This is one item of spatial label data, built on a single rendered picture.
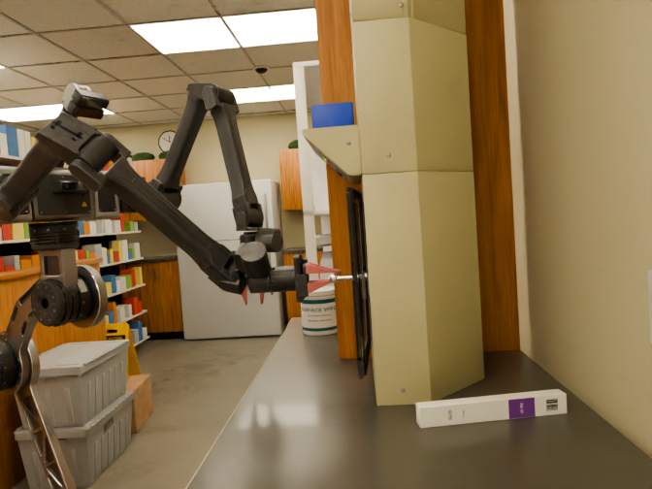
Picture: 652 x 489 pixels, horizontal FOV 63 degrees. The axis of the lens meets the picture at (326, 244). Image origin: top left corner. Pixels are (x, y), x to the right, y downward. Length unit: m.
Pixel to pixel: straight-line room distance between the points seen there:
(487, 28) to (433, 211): 0.62
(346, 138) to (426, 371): 0.49
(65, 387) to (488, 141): 2.44
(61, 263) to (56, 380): 1.46
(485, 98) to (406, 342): 0.72
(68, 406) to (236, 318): 3.34
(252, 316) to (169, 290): 1.06
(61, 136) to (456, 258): 0.83
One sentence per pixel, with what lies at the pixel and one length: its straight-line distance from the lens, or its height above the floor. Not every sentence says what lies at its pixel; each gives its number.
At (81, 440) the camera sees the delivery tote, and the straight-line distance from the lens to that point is 3.18.
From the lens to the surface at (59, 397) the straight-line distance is 3.17.
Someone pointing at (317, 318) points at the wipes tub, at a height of 1.00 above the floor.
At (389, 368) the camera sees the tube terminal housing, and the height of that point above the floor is 1.02.
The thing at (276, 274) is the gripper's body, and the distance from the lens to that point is 1.17.
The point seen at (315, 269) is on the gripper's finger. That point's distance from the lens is 1.16.
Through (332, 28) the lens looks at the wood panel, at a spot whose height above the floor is 1.83.
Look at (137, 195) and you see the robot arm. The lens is 1.15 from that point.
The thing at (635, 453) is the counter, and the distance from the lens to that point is 0.99.
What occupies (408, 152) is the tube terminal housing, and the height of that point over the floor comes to 1.45.
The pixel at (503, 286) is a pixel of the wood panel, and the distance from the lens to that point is 1.50.
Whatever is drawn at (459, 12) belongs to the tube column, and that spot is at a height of 1.75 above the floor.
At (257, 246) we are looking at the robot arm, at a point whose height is 1.28.
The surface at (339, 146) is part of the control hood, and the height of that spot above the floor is 1.47.
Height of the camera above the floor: 1.33
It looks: 3 degrees down
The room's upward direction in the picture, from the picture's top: 4 degrees counter-clockwise
